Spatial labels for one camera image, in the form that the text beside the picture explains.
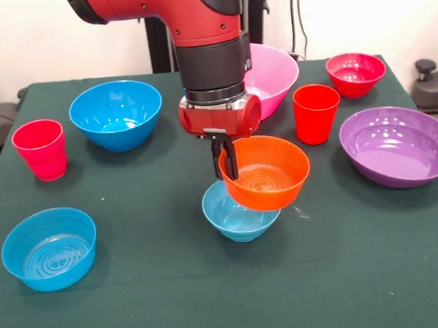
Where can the wide purple bowl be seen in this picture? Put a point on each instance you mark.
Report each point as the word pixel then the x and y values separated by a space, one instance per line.
pixel 402 152

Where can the ribbed cyan bowl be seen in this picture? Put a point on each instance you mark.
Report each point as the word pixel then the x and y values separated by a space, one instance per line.
pixel 240 231

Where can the large pink bowl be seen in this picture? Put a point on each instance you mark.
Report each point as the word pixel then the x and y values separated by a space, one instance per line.
pixel 276 74

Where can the red cup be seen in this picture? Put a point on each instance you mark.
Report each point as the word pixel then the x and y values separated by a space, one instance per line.
pixel 315 125

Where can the ribbed pink-red cup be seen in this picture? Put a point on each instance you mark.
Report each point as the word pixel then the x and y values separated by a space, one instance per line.
pixel 42 160

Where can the orange bowl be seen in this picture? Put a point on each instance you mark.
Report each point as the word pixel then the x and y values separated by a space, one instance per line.
pixel 275 197

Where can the dark green table cloth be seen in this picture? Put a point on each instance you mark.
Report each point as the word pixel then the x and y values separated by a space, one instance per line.
pixel 231 305

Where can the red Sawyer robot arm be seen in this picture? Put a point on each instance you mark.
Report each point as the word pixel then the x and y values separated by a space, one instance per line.
pixel 198 20

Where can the deep blue bowl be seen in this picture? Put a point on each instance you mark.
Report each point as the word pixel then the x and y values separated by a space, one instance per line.
pixel 121 103

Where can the small crimson bowl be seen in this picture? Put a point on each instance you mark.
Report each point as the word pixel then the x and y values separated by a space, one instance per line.
pixel 356 86

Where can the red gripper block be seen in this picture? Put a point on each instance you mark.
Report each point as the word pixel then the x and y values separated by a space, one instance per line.
pixel 219 120

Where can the flat-bottomed blue bowl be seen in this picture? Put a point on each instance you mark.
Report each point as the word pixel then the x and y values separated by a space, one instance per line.
pixel 52 280

